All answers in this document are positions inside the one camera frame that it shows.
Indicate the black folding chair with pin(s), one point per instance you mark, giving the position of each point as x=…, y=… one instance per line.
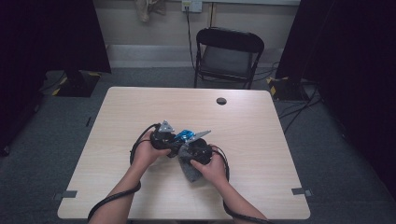
x=229, y=40

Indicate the grey tape strip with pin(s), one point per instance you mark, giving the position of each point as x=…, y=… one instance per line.
x=302, y=191
x=67, y=194

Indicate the white wall socket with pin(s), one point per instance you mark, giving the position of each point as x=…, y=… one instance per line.
x=192, y=5

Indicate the dark curtain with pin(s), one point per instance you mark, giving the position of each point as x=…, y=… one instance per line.
x=46, y=40
x=351, y=62

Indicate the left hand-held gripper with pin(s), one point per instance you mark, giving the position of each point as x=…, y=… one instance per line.
x=163, y=137

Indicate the black stand base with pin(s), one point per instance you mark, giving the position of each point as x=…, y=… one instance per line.
x=286, y=88
x=77, y=85

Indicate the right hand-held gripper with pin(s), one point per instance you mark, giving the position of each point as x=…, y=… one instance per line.
x=200, y=151

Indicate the blue toy car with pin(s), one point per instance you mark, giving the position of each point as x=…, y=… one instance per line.
x=185, y=135

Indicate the person's right hand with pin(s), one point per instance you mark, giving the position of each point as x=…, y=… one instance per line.
x=216, y=169

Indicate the person's left hand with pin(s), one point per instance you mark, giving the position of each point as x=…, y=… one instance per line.
x=146, y=155

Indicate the beige hanging cloth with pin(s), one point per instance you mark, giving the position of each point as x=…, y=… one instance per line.
x=146, y=9

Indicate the grey terry cloth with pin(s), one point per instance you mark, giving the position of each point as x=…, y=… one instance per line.
x=190, y=172

